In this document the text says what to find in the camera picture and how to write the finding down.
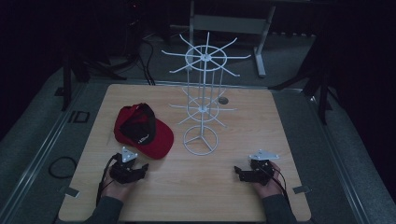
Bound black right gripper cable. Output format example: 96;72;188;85
261;166;293;208

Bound person's left hand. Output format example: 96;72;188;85
101;167;138;203

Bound person's right hand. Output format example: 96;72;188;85
251;161;285;200

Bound white wire rotating display rack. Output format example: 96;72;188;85
161;31;252;157

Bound black floor cables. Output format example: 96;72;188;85
106;36;157;87

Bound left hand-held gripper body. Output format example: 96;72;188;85
108;147;142;185

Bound white metal desk frame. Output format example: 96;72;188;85
188;0;277;78

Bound black metal stand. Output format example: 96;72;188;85
54;46;127;112
269;59;344;126

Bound metal table bracket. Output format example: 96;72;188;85
57;186;80;199
292;185;312;195

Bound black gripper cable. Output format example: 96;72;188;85
261;166;293;208
95;153;121;207

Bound red and black baseball cap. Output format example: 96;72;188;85
113;103;175;161

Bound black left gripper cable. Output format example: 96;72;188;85
95;153;121;207

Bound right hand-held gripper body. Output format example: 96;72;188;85
246;149;280;187

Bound black coiled floor cable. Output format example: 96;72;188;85
48;156;78;180

